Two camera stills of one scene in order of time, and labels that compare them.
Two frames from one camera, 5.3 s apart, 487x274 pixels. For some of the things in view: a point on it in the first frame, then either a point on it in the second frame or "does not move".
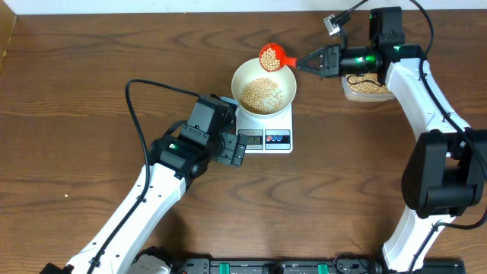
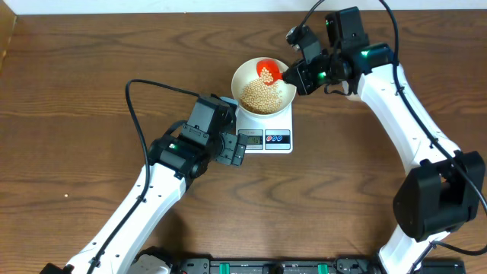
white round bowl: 259,92 does not move
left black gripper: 233,149 does not move
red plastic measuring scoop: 272,58 to 273,68
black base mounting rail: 307,266 does not move
